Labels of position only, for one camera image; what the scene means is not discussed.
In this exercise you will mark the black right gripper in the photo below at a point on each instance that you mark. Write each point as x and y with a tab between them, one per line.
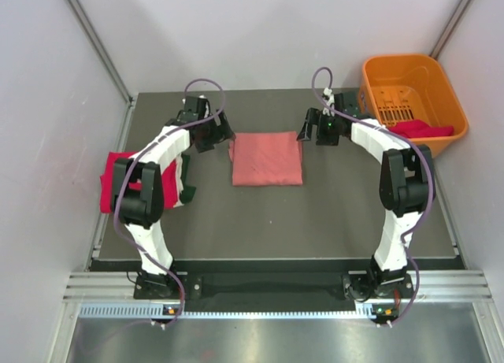
312	119

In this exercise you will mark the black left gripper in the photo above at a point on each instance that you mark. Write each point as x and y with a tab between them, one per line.
220	133

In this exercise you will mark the salmon pink t shirt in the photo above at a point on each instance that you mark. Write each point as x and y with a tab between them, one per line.
266	159

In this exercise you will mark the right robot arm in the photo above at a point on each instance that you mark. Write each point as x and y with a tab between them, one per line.
406	187

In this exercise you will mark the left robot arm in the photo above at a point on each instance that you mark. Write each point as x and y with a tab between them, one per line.
137	195

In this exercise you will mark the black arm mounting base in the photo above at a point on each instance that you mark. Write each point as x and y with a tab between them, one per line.
264	285

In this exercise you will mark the folded white t shirt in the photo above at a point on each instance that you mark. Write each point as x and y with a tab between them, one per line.
179	180

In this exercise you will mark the folded magenta t shirt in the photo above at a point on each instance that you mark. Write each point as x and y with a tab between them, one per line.
170	177

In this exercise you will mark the orange plastic basket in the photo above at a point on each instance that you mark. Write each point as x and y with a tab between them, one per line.
405	87

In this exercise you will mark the magenta t shirt in basket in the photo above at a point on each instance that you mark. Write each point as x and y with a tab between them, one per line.
415	129

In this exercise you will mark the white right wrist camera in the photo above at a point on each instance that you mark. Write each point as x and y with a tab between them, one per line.
329	102

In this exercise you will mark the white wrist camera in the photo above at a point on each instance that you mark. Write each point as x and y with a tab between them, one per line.
329	102
204	109

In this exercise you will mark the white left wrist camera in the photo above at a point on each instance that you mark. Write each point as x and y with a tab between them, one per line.
204	109

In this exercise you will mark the slotted grey cable duct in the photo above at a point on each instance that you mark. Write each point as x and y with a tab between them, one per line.
159	311

